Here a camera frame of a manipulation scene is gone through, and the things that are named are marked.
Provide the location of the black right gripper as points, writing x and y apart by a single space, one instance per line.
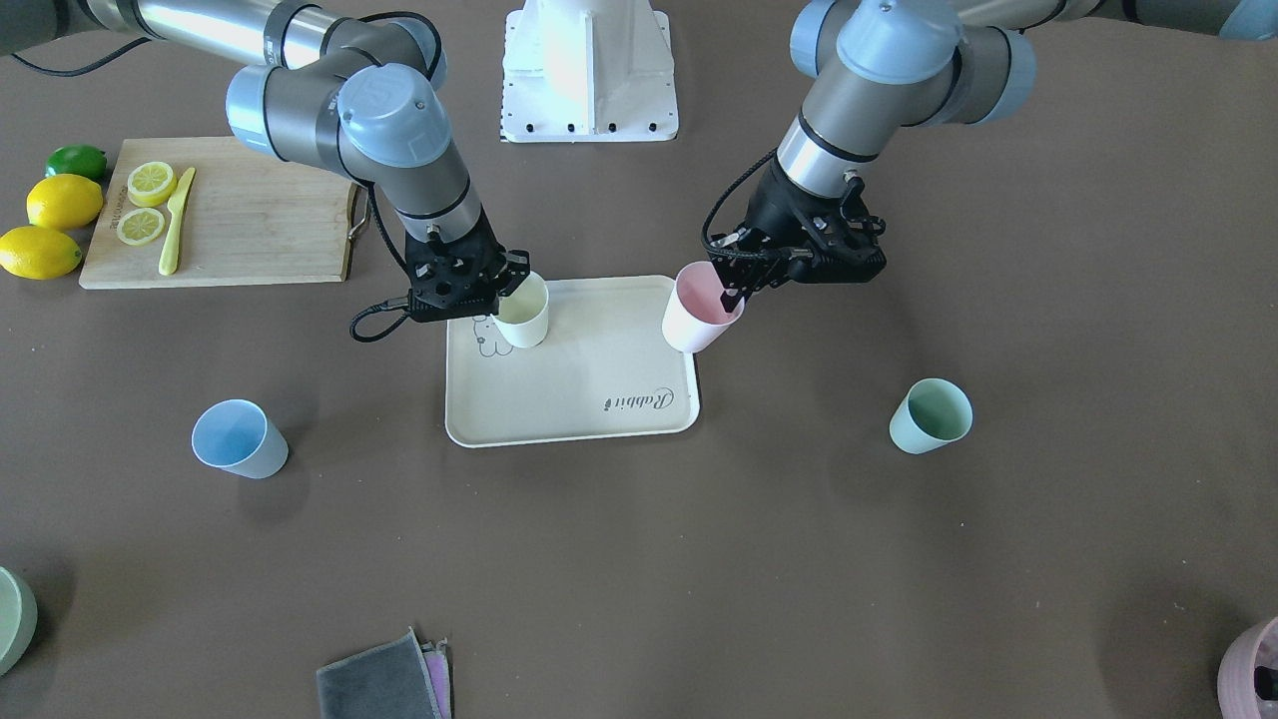
488 246

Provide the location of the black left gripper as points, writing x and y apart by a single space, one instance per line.
778 213

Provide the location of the cream cup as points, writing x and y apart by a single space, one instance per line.
523 317

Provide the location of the pink cup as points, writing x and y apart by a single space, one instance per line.
694 316

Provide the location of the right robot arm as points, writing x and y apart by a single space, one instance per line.
356 97

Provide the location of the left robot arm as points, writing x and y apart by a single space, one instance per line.
878 66

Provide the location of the cream rabbit tray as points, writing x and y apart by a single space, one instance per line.
604 370

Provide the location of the green cup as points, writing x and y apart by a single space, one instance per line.
934 413

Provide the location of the wooden cutting board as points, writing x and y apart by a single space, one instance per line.
250 219

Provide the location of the blue cup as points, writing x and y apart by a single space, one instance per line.
237 436

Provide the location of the yellow plastic knife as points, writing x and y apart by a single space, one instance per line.
176 205

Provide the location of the lemon half far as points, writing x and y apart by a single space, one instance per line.
151 184

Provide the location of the lemon half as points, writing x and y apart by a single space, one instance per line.
151 184
140 226

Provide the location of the lemon half near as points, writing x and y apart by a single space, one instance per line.
140 226

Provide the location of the grey folded cloth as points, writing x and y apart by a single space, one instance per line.
404 678

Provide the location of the green lime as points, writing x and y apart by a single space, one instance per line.
79 159

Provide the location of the whole lemon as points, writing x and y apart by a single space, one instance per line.
38 253
64 202

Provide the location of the green bowl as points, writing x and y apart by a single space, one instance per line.
19 617

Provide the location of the pink bowl with ice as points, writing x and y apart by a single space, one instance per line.
1246 674

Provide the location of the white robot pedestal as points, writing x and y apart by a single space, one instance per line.
588 72

